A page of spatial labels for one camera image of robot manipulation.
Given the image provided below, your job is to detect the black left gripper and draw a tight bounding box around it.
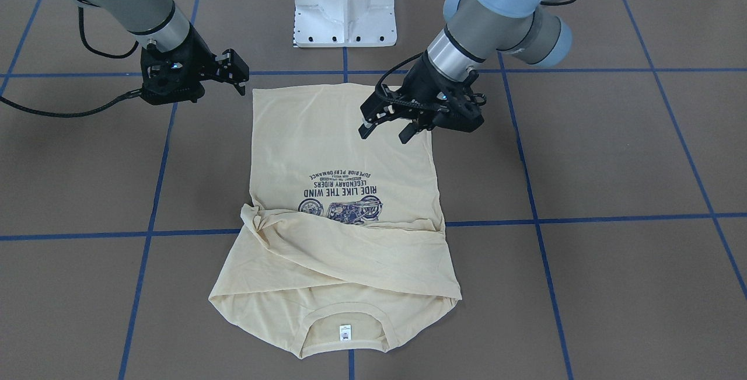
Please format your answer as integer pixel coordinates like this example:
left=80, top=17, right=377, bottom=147
left=358, top=53, right=486, bottom=144

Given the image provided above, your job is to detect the pale yellow printed t-shirt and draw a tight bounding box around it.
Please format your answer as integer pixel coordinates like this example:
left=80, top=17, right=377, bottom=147
left=208, top=83, right=462, bottom=359

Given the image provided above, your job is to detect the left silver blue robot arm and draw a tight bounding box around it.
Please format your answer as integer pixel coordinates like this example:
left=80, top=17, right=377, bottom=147
left=358, top=0, right=573, bottom=143

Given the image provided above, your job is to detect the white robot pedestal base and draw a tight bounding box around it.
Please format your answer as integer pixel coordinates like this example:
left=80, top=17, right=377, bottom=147
left=293, top=0, right=397, bottom=48

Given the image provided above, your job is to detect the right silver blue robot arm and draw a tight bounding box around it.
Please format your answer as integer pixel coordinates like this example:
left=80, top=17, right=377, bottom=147
left=76, top=0, right=250, bottom=105

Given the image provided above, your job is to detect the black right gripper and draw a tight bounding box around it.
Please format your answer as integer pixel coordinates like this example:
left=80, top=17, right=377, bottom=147
left=139, top=25, right=250, bottom=105

